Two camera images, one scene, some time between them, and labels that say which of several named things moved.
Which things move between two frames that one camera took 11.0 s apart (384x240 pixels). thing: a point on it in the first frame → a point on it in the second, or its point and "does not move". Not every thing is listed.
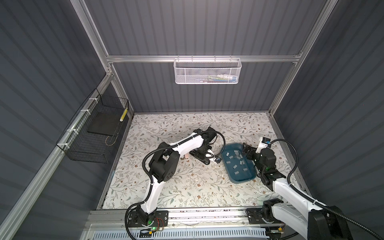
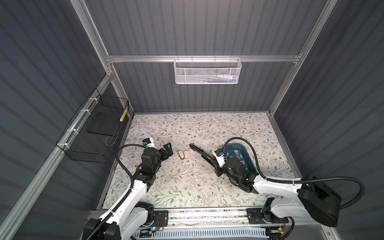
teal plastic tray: x=239 y=168 does not move
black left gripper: x=208 y=147 → x=167 y=150
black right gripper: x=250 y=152 → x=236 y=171
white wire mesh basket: x=204 y=71 does not move
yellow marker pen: x=123 y=115 does not move
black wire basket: x=92 y=137 does not move
